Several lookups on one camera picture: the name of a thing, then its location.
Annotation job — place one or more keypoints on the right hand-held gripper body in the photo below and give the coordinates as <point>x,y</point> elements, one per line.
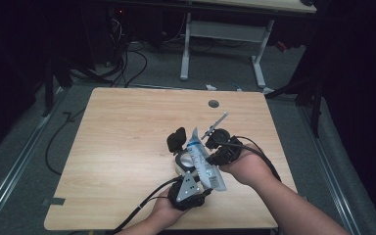
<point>228,151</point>

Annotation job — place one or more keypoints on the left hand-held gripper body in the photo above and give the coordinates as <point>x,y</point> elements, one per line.
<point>187,196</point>

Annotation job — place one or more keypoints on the white blue milk pouch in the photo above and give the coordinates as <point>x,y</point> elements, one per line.
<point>205,166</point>

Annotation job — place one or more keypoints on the square glass jar black lid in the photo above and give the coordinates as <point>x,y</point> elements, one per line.
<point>177,139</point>

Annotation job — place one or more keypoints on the person's left hand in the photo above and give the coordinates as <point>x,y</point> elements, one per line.
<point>164,212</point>

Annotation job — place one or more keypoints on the person's right hand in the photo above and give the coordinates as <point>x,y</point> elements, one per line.
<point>251,169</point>

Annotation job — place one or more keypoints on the white plug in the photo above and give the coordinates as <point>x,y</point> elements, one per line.
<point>211,87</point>

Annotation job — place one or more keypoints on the black metal stand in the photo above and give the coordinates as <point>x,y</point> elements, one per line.
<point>315,104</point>
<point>49,88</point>

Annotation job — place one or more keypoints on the red object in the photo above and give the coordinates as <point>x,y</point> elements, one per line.
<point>281,45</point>

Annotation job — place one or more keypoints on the white-framed wooden desk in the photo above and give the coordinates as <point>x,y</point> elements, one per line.
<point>225,32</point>

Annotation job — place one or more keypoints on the grey tape strip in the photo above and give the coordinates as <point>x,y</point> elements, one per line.
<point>55,201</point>

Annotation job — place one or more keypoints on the dark computer tower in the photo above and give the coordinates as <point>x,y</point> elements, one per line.
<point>116,29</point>

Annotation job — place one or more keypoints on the metal floor rail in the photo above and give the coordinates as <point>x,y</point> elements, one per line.
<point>333,176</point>
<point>19,163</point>

